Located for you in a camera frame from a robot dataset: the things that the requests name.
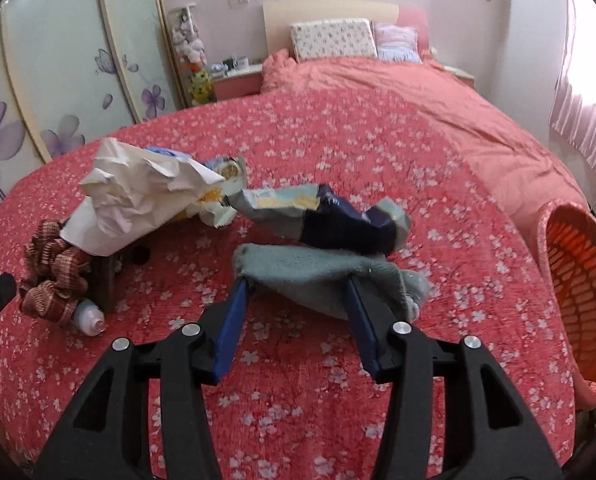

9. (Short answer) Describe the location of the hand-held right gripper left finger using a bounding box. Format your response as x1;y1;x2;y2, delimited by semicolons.
32;277;259;480

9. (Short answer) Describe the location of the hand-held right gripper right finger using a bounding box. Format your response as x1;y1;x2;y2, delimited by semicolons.
343;275;564;480

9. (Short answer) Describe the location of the grey-green fuzzy cloth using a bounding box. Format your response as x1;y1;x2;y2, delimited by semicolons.
233;243;431;321

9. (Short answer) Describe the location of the yellow snack wrapper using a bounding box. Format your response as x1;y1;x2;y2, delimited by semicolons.
178;155;249;228

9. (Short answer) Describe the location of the orange plastic basket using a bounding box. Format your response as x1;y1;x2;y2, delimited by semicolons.
535;200;596;411

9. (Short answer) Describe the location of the brown plaid scrunchie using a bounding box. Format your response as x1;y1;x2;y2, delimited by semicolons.
18;220;93;325

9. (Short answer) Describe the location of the small white bottle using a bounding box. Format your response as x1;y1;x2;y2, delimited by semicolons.
72;299;106;336

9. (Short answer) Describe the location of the dark brown object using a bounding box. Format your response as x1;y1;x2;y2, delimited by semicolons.
94;246;151;312

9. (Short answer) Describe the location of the crumpled white paper bag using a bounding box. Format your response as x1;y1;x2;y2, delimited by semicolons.
60;137;226;257

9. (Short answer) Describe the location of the red floral blanket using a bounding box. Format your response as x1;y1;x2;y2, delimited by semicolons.
0;92;586;480

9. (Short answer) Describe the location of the blue tissue pack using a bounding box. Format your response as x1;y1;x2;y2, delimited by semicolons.
145;146;193;162

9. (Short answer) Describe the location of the wardrobe with purple flowers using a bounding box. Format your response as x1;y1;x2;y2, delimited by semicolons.
0;0;186;241

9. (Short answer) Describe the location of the pink nightstand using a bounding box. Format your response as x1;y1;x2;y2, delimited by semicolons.
210;62;265;103

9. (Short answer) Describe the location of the salmon duvet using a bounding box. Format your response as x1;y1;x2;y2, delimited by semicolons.
260;49;591;241

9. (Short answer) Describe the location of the wooden bedside table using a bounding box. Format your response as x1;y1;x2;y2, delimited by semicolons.
435;62;477;86

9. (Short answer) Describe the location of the clear tube of plush toys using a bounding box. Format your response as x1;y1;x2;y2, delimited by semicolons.
170;5;213;108

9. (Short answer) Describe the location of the pink striped pillow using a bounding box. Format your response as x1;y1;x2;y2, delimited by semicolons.
373;22;423;64

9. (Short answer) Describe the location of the white floral pillow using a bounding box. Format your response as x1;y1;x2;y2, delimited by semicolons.
290;18;379;63

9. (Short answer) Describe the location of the pink curtain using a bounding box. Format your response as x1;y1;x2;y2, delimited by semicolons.
548;0;596;181

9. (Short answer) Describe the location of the cream and pink headboard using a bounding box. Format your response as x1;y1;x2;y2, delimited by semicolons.
262;1;433;61

